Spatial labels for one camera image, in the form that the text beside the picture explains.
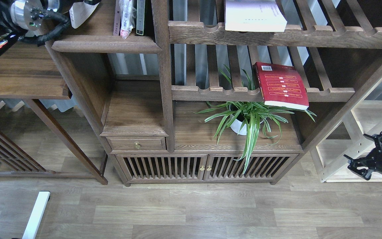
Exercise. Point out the light wooden shelf unit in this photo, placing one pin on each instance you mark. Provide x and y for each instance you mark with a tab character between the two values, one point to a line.
347	138

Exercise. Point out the white metal leg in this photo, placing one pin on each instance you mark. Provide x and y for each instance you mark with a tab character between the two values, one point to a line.
36	215

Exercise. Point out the yellow green cover book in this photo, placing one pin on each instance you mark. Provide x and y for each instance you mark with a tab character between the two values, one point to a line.
80	12

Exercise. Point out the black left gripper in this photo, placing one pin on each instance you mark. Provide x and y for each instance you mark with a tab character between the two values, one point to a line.
21	10

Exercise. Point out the mauve upright book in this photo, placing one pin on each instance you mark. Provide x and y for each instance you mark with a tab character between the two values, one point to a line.
117	19

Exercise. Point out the white pale purple book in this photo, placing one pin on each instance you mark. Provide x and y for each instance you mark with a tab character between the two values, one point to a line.
253	16

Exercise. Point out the dark green upright book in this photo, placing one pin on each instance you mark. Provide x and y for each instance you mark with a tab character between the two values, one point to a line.
140	17

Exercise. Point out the dark wooden bookshelf cabinet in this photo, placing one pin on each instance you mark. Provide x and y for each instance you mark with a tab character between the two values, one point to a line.
149	89

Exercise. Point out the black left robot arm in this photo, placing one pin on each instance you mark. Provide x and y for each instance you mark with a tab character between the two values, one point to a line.
10	33

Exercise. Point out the green spider plant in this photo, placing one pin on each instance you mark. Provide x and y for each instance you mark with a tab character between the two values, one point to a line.
256	116

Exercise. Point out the white plant pot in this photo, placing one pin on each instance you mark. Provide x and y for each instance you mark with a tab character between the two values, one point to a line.
236	126

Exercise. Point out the red book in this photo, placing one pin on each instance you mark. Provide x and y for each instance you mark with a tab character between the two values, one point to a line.
281	86

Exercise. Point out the brass drawer knob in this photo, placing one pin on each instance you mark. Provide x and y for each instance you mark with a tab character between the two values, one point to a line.
137	145

